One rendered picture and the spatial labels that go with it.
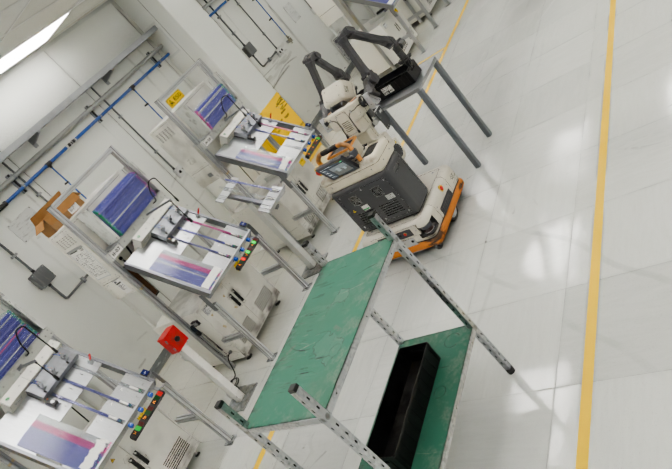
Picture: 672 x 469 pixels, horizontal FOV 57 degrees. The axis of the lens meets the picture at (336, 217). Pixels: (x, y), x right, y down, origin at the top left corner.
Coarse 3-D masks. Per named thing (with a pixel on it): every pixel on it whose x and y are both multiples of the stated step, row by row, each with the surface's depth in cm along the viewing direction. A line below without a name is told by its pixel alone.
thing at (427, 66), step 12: (432, 60) 473; (444, 72) 480; (420, 84) 450; (396, 96) 468; (408, 96) 456; (420, 96) 452; (456, 96) 489; (372, 108) 487; (384, 108) 471; (432, 108) 455; (468, 108) 492; (444, 120) 459; (480, 120) 497; (456, 132) 466; (408, 144) 540; (420, 156) 544; (468, 156) 473
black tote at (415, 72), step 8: (416, 64) 467; (392, 72) 481; (400, 72) 478; (408, 72) 456; (416, 72) 464; (384, 80) 488; (392, 80) 466; (400, 80) 463; (408, 80) 460; (416, 80) 461; (376, 88) 476; (384, 88) 473; (392, 88) 470; (400, 88) 468; (384, 96) 478
